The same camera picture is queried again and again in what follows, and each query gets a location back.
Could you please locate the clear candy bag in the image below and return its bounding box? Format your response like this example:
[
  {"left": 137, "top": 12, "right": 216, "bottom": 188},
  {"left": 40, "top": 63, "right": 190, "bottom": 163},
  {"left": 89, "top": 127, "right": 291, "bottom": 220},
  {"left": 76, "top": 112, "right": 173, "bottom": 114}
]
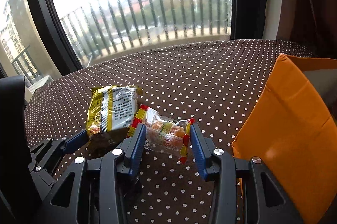
[{"left": 128, "top": 105, "right": 196, "bottom": 164}]

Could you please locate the beige apartment building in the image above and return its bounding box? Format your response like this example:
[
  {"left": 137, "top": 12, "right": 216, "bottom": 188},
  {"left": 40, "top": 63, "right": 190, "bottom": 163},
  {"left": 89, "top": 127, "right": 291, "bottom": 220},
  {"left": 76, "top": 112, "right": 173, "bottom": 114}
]
[{"left": 0, "top": 1, "right": 29, "bottom": 77}]

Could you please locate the white air conditioner unit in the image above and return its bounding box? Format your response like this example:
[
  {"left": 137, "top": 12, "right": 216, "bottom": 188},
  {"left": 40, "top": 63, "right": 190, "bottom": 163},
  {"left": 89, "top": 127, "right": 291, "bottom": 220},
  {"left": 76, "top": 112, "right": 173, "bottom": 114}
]
[{"left": 25, "top": 76, "right": 53, "bottom": 95}]

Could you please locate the yellow silver snack packet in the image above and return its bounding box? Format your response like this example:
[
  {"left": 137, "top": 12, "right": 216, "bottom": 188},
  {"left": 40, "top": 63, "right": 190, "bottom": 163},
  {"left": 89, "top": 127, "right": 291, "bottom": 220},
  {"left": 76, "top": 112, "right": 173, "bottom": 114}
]
[{"left": 86, "top": 85, "right": 143, "bottom": 141}]

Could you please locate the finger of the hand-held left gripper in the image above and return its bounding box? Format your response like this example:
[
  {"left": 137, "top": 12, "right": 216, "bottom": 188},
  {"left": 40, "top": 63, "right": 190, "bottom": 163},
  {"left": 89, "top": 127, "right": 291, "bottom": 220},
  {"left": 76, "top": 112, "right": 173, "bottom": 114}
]
[{"left": 28, "top": 129, "right": 88, "bottom": 188}]

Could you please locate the black window frame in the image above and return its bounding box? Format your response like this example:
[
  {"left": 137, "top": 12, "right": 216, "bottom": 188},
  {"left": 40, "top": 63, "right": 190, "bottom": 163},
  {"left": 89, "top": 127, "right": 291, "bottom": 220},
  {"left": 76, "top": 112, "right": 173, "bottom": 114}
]
[{"left": 0, "top": 0, "right": 267, "bottom": 77}]

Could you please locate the dark brown curtain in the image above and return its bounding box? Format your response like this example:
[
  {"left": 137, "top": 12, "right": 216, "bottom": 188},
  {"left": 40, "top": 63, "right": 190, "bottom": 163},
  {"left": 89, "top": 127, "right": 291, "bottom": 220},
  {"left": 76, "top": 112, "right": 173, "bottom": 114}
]
[{"left": 274, "top": 0, "right": 337, "bottom": 58}]

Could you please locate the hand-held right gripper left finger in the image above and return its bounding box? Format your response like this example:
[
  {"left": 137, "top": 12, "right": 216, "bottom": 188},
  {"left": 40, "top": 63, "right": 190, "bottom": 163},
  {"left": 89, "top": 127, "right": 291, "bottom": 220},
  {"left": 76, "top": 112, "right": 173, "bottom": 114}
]
[{"left": 34, "top": 123, "right": 147, "bottom": 224}]

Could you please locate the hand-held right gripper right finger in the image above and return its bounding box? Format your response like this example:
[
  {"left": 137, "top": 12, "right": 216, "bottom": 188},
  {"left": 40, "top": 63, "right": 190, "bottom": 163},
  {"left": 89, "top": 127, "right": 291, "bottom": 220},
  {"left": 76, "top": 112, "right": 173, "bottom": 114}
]
[{"left": 190, "top": 123, "right": 304, "bottom": 224}]

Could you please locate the brown polka dot tablecloth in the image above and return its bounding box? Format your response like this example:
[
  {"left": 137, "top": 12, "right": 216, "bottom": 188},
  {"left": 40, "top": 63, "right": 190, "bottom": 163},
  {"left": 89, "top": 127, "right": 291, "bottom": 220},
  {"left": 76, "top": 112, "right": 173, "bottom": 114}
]
[{"left": 24, "top": 39, "right": 327, "bottom": 224}]

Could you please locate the orange cardboard box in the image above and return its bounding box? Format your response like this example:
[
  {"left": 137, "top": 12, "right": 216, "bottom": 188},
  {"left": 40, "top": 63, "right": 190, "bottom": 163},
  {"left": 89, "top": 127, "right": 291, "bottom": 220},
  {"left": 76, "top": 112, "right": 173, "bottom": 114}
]
[{"left": 231, "top": 53, "right": 337, "bottom": 224}]

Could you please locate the grey balcony railing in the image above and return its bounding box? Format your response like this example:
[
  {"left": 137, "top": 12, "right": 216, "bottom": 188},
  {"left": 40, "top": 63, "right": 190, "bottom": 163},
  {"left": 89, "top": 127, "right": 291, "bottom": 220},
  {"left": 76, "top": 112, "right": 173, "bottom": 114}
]
[{"left": 12, "top": 0, "right": 233, "bottom": 61}]

